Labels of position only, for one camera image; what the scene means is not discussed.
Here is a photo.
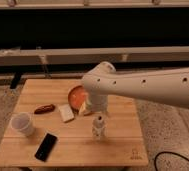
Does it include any white sponge block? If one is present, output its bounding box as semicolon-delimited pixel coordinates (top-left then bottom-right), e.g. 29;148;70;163
59;104;75;122

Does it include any orange plate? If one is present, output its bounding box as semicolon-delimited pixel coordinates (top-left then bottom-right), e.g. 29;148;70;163
68;85;87;111

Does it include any clear plastic bottle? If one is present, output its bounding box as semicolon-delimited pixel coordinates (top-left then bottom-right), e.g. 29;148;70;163
92;115;105;140

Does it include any white metal rail frame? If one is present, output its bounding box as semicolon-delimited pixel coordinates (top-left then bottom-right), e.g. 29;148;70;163
0;46;189;66

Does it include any translucent plastic cup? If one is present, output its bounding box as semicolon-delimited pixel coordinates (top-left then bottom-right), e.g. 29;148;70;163
10;112;34;136

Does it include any black smartphone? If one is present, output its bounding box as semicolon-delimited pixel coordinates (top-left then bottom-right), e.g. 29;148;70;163
35;133;57;161

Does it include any brown sausage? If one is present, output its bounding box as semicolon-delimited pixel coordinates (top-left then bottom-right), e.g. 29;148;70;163
34;104;55;114

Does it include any yellow food piece on plate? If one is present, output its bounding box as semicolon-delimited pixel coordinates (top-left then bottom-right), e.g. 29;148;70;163
78;102;91;116

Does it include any wooden table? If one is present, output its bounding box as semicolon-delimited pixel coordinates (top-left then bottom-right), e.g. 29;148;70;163
0;78;150;168

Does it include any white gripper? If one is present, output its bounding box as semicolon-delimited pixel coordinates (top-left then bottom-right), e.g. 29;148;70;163
85;94;108;114

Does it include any black cable on floor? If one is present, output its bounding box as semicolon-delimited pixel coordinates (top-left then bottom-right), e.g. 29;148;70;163
153;151;189;171

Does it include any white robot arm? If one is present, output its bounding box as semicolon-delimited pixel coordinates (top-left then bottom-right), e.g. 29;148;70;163
82;61;189;112

